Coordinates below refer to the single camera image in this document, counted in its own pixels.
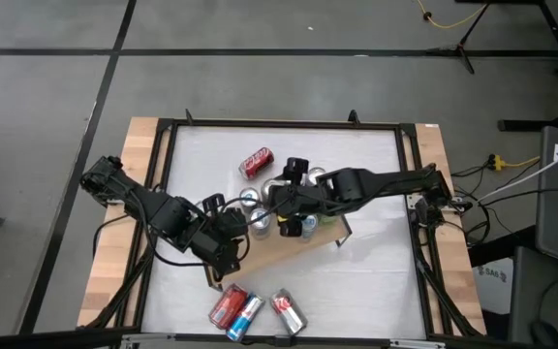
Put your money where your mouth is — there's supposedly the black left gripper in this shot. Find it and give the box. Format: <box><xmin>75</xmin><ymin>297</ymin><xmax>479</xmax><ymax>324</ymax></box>
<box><xmin>189</xmin><ymin>192</ymin><xmax>251</xmax><ymax>280</ymax></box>

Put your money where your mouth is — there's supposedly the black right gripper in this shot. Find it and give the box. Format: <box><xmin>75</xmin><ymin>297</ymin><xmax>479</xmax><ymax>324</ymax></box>
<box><xmin>266</xmin><ymin>156</ymin><xmax>320</xmax><ymax>239</ymax></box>

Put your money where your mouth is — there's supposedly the silver can red mark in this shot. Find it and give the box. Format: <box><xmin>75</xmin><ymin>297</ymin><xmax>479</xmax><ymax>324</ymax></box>
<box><xmin>261</xmin><ymin>177</ymin><xmax>291</xmax><ymax>203</ymax></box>

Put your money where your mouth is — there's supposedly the Spindrift pink lemonade can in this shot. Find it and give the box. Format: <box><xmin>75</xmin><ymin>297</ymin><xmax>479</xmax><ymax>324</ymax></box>
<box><xmin>306</xmin><ymin>166</ymin><xmax>329</xmax><ymax>188</ymax></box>

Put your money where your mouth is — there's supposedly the light blue Red Bull can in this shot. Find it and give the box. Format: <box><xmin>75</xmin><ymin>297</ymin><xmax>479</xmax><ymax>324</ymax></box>
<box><xmin>249</xmin><ymin>206</ymin><xmax>273</xmax><ymax>240</ymax></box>

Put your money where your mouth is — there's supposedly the light wooden shelf board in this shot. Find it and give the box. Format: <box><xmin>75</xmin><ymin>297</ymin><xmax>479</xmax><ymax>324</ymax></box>
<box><xmin>204</xmin><ymin>212</ymin><xmax>354</xmax><ymax>292</ymax></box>

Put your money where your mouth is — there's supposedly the dented red Coca-Cola can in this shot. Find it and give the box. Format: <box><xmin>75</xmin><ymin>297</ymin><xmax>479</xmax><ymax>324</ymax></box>
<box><xmin>237</xmin><ymin>146</ymin><xmax>276</xmax><ymax>181</ymax></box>

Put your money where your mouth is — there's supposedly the red can pale label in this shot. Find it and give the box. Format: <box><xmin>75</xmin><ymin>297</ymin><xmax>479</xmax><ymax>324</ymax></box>
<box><xmin>207</xmin><ymin>283</ymin><xmax>250</xmax><ymax>331</ymax></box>

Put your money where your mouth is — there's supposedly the blue silver Red Bull can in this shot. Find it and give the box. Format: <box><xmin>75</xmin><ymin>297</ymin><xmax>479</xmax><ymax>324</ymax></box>
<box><xmin>225</xmin><ymin>293</ymin><xmax>266</xmax><ymax>343</ymax></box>

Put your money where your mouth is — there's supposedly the silver Diet Coke can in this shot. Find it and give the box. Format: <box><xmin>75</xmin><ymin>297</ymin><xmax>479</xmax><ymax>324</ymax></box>
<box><xmin>269</xmin><ymin>288</ymin><xmax>309</xmax><ymax>336</ymax></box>

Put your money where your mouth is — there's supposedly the silver aluminium extrusion bar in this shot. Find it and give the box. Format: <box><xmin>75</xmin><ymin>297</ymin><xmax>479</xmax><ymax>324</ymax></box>
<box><xmin>122</xmin><ymin>332</ymin><xmax>176</xmax><ymax>341</ymax></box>
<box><xmin>388</xmin><ymin>338</ymin><xmax>448</xmax><ymax>349</ymax></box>

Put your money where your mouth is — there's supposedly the white printed box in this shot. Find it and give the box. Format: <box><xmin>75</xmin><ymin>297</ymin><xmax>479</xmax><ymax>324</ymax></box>
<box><xmin>471</xmin><ymin>256</ymin><xmax>516</xmax><ymax>316</ymax></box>

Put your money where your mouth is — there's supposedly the black tripod stand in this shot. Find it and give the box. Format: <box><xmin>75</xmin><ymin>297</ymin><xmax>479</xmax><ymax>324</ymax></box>
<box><xmin>425</xmin><ymin>3</ymin><xmax>491</xmax><ymax>76</ymax></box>

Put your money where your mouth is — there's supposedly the black frame strut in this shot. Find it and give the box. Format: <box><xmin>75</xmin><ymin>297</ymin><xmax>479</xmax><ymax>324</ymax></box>
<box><xmin>417</xmin><ymin>227</ymin><xmax>486</xmax><ymax>338</ymax></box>
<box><xmin>83</xmin><ymin>251</ymin><xmax>157</xmax><ymax>331</ymax></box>

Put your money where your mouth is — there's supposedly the yellow extension cord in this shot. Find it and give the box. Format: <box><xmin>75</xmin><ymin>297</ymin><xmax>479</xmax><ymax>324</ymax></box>
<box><xmin>487</xmin><ymin>153</ymin><xmax>542</xmax><ymax>172</ymax></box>

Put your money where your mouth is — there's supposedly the yellow cable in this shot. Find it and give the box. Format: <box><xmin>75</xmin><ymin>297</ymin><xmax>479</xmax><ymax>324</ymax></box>
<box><xmin>415</xmin><ymin>0</ymin><xmax>489</xmax><ymax>30</ymax></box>

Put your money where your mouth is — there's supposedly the black desk frame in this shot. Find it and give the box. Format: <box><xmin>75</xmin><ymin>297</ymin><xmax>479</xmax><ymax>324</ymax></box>
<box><xmin>454</xmin><ymin>0</ymin><xmax>558</xmax><ymax>133</ymax></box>

